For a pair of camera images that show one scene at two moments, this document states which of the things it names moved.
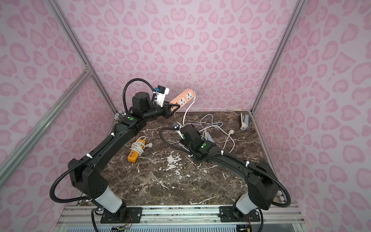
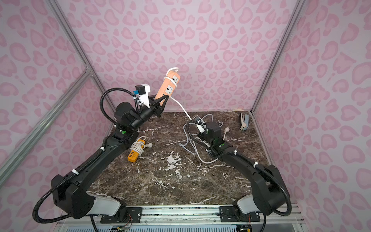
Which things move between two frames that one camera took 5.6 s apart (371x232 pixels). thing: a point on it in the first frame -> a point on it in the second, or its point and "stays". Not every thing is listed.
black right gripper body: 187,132 -> 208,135
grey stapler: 245,122 stays
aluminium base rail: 281,218 stays
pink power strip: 182,98 -> 167,88
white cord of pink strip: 231,132 -> 175,85
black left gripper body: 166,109 -> 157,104
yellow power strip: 134,156 stays
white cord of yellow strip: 139,147 stays
